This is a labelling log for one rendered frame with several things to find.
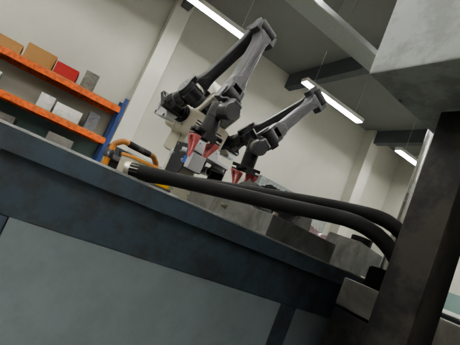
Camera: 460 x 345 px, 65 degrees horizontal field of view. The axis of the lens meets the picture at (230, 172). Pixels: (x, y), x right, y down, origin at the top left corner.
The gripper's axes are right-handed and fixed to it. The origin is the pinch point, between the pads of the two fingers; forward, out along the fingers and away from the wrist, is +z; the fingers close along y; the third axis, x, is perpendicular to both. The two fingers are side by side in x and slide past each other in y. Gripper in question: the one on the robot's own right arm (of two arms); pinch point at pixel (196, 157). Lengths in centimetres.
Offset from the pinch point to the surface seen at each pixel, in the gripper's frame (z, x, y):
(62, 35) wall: -145, 549, -60
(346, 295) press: 19, -59, 19
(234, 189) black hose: 8.5, -47.8, -10.2
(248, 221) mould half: 12.6, -26.9, 10.7
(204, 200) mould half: 11.9, 1.6, 10.4
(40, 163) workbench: 18, -50, -44
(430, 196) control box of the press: 0, -81, 0
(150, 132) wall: -72, 537, 134
